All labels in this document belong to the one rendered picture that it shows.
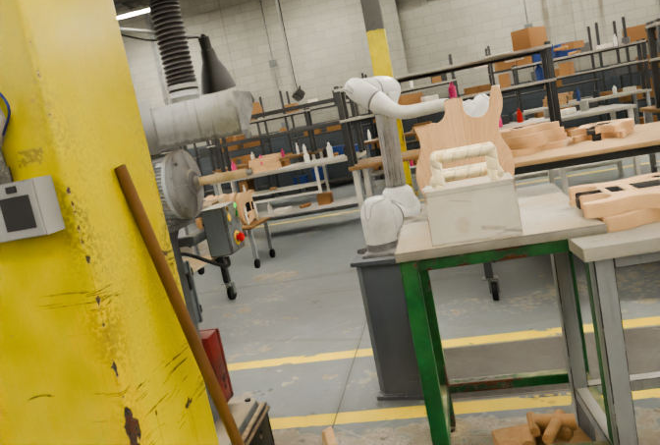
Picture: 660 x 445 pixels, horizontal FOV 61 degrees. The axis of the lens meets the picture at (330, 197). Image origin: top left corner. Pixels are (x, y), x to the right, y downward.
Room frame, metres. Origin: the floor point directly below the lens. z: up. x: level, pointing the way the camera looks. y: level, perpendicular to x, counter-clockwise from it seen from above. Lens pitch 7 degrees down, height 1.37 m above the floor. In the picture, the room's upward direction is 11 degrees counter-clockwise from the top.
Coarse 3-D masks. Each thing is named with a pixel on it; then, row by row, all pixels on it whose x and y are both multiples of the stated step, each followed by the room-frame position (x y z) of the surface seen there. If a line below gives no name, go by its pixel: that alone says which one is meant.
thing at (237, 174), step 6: (246, 168) 2.02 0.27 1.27; (216, 174) 2.04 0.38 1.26; (222, 174) 2.03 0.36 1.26; (228, 174) 2.02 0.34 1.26; (234, 174) 2.01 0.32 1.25; (240, 174) 2.01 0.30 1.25; (246, 174) 2.01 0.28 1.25; (198, 180) 2.04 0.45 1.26; (204, 180) 2.04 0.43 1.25; (210, 180) 2.03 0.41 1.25; (216, 180) 2.03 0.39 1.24; (222, 180) 2.03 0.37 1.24; (228, 180) 2.03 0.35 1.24
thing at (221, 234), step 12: (216, 204) 2.38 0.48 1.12; (228, 204) 2.32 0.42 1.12; (204, 216) 2.27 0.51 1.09; (216, 216) 2.26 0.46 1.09; (204, 228) 2.27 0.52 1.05; (216, 228) 2.26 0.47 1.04; (228, 228) 2.26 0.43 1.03; (240, 228) 2.38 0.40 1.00; (216, 240) 2.26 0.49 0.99; (228, 240) 2.25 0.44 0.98; (216, 252) 2.26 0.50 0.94; (228, 252) 2.25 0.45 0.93; (216, 264) 2.29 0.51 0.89; (228, 264) 2.30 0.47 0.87
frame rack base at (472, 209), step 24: (432, 192) 1.70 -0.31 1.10; (456, 192) 1.68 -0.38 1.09; (480, 192) 1.67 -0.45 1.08; (504, 192) 1.65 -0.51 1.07; (432, 216) 1.70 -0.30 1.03; (456, 216) 1.69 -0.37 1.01; (480, 216) 1.67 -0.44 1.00; (504, 216) 1.66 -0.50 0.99; (432, 240) 1.71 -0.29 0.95; (456, 240) 1.69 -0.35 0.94; (480, 240) 1.68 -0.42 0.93
